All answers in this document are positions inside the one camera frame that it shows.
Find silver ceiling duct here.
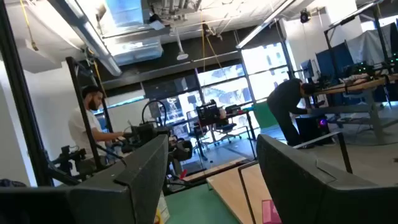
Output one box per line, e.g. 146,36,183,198
46,0,123,77

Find black desk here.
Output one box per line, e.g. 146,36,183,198
186,110,257,159

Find black computer tower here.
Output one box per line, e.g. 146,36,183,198
295,114,332,146

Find blue partition panel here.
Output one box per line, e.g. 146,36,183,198
315,42,355,85

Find wooden shelf board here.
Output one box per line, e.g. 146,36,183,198
206,157,274,224

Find black frame post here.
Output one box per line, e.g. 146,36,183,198
65,57,105,171

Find grey fabric cover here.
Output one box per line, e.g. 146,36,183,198
346,23,392,65

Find ceiling light strip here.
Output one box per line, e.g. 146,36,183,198
236,0,296,49

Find magenta Raisin Bran cereal box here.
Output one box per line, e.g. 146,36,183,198
262,199,282,224

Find green table mat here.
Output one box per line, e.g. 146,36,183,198
164,183,240,224

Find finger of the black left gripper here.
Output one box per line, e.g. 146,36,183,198
169,139,193,162

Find black desk equipment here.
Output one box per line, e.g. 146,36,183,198
195,100,221,127

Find black ceiling spotlight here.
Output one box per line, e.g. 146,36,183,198
300,9,312,24

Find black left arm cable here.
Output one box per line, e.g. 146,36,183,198
141,100,168,126

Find wooden workbench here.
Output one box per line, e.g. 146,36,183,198
313,74,398,144

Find black aluminium station frame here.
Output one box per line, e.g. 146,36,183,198
0,0,52,187

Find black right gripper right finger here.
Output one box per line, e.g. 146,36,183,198
256,134,398,224

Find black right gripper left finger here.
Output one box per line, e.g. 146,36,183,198
67,134,169,224

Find blue office chair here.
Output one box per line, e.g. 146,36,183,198
214,121,242,146

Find green board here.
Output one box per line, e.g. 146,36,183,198
253,101,279,130

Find person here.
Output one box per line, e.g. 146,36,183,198
68,85,125,159
266,78,317,147

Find yellow Corn Pops cereal box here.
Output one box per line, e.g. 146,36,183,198
155,190,171,224

